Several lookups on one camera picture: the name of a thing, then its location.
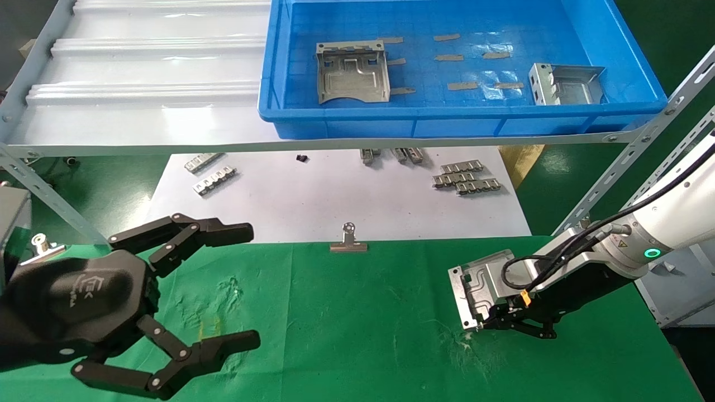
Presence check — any grey metal shelf rack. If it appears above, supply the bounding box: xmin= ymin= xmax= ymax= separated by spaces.
xmin=0 ymin=0 xmax=715 ymax=246

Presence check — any stamped metal bracket part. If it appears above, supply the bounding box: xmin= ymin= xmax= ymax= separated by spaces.
xmin=448 ymin=249 xmax=517 ymax=331

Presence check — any flat stamped metal bracket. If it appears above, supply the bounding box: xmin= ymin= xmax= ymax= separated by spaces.
xmin=316 ymin=40 xmax=390 ymax=105

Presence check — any folded stamped metal bracket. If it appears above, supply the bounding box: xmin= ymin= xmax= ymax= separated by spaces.
xmin=528 ymin=63 xmax=606 ymax=106

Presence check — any grey side table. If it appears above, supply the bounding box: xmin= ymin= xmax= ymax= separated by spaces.
xmin=636 ymin=246 xmax=715 ymax=328

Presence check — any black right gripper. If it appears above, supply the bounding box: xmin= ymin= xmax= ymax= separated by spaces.
xmin=478 ymin=261 xmax=638 ymax=340

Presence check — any silver camera mounting bracket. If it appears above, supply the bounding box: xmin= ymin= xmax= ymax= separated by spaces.
xmin=550 ymin=226 xmax=612 ymax=280

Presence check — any blue plastic bin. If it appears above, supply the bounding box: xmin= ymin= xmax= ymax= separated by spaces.
xmin=258 ymin=0 xmax=668 ymax=139

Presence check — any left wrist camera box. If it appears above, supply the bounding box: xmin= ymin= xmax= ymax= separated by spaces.
xmin=0 ymin=187 xmax=32 ymax=285

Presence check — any black camera cable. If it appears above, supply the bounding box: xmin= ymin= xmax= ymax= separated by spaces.
xmin=501 ymin=167 xmax=699 ymax=292

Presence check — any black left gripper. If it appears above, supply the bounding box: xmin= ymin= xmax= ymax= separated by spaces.
xmin=0 ymin=213 xmax=261 ymax=401

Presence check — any silver binder clip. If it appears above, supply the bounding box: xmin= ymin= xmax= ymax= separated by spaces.
xmin=330 ymin=222 xmax=369 ymax=253
xmin=20 ymin=233 xmax=66 ymax=263

